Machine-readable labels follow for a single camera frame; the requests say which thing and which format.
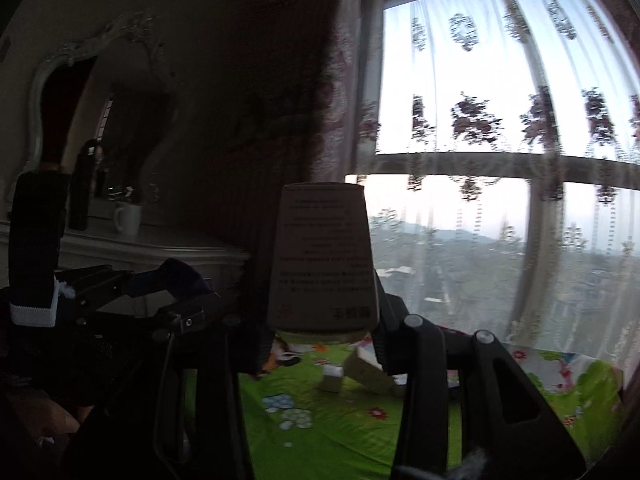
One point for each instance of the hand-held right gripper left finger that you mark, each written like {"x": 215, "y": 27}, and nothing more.
{"x": 250, "y": 345}

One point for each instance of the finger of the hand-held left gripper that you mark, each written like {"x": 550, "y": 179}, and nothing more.
{"x": 195, "y": 310}
{"x": 165, "y": 277}

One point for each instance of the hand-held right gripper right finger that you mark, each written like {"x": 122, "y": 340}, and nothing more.
{"x": 390, "y": 330}

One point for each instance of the person's left hand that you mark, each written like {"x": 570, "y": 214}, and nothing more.
{"x": 62, "y": 420}

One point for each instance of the white carved dresser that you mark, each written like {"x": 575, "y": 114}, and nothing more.
{"x": 150, "y": 255}

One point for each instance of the large white box gold print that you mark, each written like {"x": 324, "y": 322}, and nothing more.
{"x": 372, "y": 377}

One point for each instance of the white mug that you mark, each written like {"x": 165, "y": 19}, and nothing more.
{"x": 130, "y": 219}

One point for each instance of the small white cube box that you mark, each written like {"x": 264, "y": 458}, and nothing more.
{"x": 332, "y": 380}

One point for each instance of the dark bottle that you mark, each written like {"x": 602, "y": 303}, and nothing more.
{"x": 80, "y": 195}

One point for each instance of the cartoon printed green tablecloth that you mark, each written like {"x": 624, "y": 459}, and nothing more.
{"x": 340, "y": 440}

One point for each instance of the sheer lace curtain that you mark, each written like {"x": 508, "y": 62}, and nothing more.
{"x": 475, "y": 240}

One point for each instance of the ornate silver framed mirror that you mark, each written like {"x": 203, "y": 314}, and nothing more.
{"x": 130, "y": 135}

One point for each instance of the pink drape curtain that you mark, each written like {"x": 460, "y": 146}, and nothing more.
{"x": 280, "y": 110}

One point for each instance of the window frame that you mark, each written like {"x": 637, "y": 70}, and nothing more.
{"x": 500, "y": 162}

